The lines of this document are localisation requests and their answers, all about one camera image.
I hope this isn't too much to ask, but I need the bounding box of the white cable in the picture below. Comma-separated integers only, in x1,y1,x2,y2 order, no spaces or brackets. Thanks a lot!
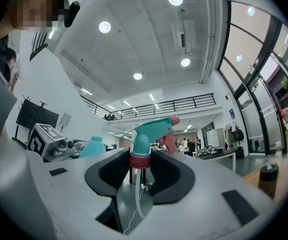
123,183,145,235

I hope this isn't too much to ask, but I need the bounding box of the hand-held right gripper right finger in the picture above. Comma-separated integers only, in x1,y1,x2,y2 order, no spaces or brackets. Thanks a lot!
133,148,282,240

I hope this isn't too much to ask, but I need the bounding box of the black framed glass door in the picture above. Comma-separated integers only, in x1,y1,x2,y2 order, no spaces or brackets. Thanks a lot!
217,0,288,158

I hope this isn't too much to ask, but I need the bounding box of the small clear bottle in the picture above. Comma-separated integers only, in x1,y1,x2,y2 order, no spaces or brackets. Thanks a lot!
274,141,283,164

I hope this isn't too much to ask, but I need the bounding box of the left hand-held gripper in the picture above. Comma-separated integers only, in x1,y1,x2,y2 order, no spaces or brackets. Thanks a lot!
27,123,85,163

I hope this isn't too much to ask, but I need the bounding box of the black monitor on stand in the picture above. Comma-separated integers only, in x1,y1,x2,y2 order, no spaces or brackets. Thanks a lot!
15,96,60,140

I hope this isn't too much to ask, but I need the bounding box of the black hanging backpack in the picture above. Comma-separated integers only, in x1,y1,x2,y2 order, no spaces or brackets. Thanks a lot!
235,127,245,141

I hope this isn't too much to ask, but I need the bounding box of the black-top white-legged table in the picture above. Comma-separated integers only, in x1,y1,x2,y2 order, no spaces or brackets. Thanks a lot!
198,146,237,173

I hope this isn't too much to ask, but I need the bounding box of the coat rack with clothes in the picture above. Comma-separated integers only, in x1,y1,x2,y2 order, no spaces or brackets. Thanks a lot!
223,121,245,160

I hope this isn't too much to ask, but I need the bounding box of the person's head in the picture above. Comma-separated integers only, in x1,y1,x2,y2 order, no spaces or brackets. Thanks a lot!
10,0,68,33

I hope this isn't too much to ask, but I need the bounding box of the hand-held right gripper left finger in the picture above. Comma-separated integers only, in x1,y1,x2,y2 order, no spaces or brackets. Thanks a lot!
26,146,132,240

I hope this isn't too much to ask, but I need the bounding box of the person's black shirt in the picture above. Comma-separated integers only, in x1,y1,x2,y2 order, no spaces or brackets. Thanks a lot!
0,35,12,85

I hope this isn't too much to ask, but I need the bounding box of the white panel on stand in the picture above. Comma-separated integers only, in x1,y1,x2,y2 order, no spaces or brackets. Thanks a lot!
60,112,73,128

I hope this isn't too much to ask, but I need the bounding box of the white ceiling air conditioner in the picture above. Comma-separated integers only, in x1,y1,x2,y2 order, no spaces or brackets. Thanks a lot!
170,19,197,54

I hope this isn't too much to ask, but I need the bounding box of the large wooden table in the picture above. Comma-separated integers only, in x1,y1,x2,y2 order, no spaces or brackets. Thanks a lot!
242,150,288,205

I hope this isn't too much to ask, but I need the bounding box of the black head camera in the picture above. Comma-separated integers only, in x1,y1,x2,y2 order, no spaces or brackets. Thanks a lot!
64,0,81,29

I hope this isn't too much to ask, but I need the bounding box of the black mezzanine railing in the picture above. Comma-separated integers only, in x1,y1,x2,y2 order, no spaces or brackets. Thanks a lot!
81,93,215,121

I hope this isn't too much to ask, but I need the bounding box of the black thermos flask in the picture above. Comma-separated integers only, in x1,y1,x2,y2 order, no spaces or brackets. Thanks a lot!
257,164,280,200

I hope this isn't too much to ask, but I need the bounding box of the teal spray bottle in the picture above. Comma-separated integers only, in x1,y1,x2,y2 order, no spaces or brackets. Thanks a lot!
78,135,107,159

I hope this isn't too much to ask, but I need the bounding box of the black stair railing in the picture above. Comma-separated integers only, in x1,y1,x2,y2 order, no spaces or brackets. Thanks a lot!
30,31,48,61

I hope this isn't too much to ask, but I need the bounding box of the grey locker cabinet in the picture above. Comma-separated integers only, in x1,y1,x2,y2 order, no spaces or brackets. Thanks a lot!
206,128,225,150

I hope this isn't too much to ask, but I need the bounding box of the teal spray bottle trigger head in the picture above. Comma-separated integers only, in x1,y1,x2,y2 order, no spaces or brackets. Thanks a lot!
115,115,181,219

